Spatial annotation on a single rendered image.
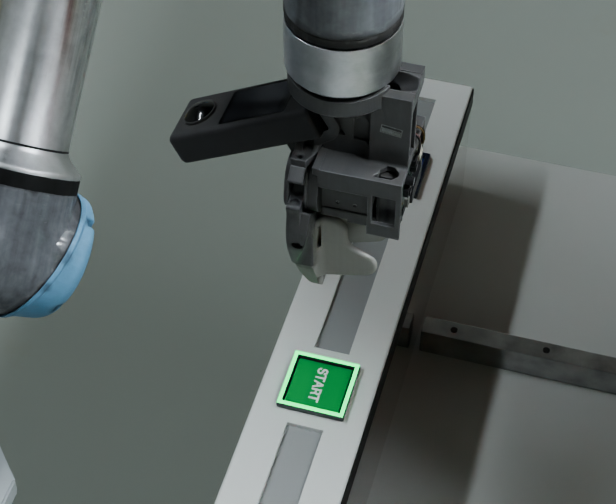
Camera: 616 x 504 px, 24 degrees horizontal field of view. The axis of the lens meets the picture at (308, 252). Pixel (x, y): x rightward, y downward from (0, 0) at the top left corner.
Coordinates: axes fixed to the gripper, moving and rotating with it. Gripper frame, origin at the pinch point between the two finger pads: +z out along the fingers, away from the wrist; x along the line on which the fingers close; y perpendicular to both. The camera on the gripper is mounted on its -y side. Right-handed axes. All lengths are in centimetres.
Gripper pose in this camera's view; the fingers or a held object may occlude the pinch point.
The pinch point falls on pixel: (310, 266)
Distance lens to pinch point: 108.5
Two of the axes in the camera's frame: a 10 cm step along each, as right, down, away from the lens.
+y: 9.6, 2.0, -1.8
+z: 0.0, 6.7, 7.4
